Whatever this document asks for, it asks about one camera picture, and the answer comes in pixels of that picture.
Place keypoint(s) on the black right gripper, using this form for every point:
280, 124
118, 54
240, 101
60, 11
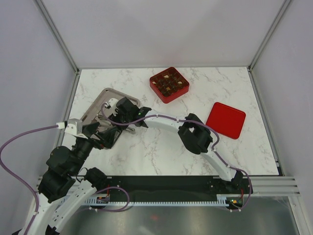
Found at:
115, 117

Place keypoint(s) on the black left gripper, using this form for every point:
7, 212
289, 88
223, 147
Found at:
106, 136

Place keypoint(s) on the stainless steel tray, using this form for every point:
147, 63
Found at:
105, 95

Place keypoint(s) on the stainless steel tongs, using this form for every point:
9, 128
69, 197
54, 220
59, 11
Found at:
105, 125

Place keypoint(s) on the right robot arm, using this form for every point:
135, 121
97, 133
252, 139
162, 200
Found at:
196, 137

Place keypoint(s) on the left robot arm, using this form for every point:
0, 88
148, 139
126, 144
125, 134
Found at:
63, 164

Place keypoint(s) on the red chocolate box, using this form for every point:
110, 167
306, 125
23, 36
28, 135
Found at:
168, 89

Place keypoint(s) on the red box lid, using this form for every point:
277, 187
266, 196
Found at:
226, 120

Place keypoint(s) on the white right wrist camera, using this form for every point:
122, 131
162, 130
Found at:
111, 104

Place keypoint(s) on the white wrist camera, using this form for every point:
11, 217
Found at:
73, 127
111, 104

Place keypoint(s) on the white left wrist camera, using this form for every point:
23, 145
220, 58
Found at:
73, 127

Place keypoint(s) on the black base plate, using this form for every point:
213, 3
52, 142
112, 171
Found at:
173, 188

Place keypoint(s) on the white cable duct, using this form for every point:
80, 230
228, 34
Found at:
220, 201

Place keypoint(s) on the aluminium frame rail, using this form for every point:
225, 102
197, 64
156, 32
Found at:
274, 186

